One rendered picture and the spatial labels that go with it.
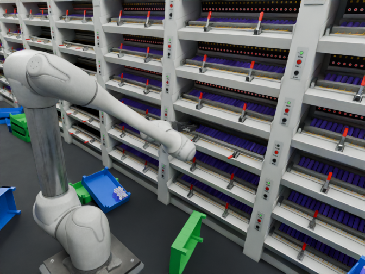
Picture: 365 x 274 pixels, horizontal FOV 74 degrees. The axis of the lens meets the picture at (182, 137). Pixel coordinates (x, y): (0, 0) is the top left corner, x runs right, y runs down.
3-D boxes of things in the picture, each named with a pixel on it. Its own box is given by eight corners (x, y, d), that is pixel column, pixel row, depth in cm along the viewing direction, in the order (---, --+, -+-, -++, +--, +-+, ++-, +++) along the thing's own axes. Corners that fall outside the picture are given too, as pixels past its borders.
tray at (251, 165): (261, 176, 122) (262, 163, 116) (171, 139, 156) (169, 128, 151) (277, 152, 133) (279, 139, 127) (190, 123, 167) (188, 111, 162)
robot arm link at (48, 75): (104, 76, 78) (77, 69, 85) (55, 43, 63) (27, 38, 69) (87, 113, 77) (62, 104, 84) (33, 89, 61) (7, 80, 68)
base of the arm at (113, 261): (87, 301, 89) (85, 291, 87) (61, 262, 103) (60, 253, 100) (128, 270, 102) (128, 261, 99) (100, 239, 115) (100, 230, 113)
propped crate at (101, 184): (128, 200, 177) (131, 193, 173) (105, 213, 162) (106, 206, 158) (105, 173, 189) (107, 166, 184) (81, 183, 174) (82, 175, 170)
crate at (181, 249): (168, 275, 125) (182, 282, 122) (170, 246, 117) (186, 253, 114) (190, 236, 150) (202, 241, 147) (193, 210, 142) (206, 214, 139)
